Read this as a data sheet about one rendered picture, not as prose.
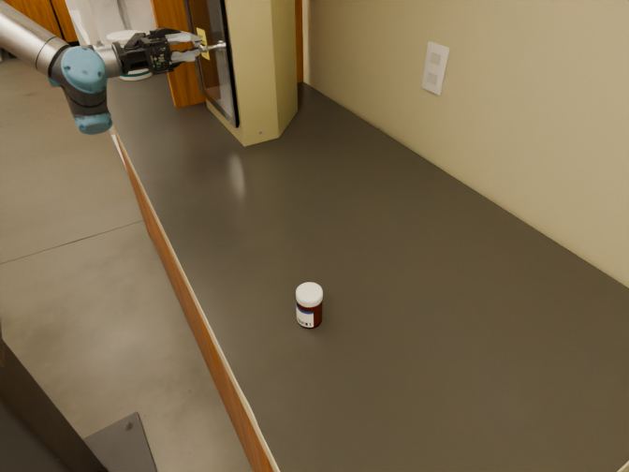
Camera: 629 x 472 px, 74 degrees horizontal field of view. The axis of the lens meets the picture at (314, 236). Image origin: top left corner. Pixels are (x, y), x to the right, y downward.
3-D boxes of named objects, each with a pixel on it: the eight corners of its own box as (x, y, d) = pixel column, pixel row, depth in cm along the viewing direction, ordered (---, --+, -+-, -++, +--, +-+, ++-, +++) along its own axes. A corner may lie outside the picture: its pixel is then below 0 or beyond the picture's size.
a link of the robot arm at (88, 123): (76, 119, 86) (57, 69, 86) (79, 140, 96) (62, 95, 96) (116, 112, 90) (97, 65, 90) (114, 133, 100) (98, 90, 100)
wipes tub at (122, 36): (149, 67, 171) (138, 27, 162) (156, 77, 162) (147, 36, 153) (115, 73, 166) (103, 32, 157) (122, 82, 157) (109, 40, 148)
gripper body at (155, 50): (177, 72, 102) (126, 81, 97) (168, 63, 108) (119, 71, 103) (170, 38, 97) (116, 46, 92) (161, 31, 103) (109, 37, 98)
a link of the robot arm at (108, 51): (100, 74, 101) (89, 37, 96) (120, 70, 103) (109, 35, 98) (106, 82, 96) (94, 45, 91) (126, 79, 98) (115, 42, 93)
